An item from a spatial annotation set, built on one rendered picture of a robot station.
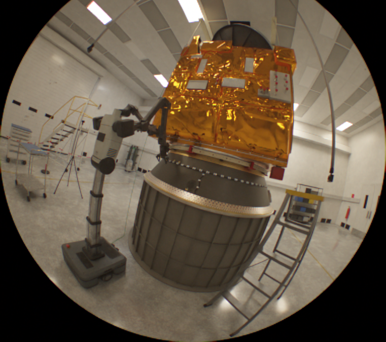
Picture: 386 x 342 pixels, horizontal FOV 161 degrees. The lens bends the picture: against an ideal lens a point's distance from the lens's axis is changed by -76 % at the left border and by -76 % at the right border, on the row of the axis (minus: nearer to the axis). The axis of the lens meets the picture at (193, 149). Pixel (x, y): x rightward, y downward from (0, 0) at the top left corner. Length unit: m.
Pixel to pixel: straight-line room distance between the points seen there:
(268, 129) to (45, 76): 8.24
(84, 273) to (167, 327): 0.88
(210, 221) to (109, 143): 1.16
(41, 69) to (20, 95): 1.50
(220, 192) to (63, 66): 8.15
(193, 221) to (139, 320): 1.22
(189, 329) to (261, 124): 2.32
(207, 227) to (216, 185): 0.45
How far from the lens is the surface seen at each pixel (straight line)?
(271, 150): 1.60
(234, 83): 2.01
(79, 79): 8.32
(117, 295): 1.75
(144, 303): 1.74
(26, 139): 4.79
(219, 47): 2.55
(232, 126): 1.66
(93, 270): 1.60
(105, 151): 1.16
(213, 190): 1.42
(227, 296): 1.68
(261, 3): 3.95
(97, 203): 1.36
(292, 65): 2.39
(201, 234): 1.48
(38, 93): 7.82
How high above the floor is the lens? 1.52
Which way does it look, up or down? 6 degrees up
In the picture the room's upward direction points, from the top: 16 degrees clockwise
